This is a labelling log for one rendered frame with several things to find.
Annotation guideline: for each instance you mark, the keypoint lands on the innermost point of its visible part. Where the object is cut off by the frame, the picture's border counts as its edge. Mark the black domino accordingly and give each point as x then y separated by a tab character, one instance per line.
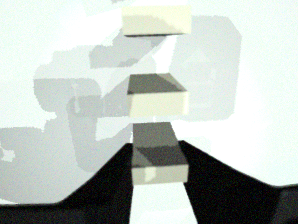
156	94
156	21
157	157

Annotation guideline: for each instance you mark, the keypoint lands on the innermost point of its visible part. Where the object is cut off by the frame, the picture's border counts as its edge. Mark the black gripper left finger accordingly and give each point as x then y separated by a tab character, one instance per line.
106	198

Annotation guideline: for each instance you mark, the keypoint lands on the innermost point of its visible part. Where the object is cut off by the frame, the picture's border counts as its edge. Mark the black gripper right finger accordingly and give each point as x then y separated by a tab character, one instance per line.
220	194

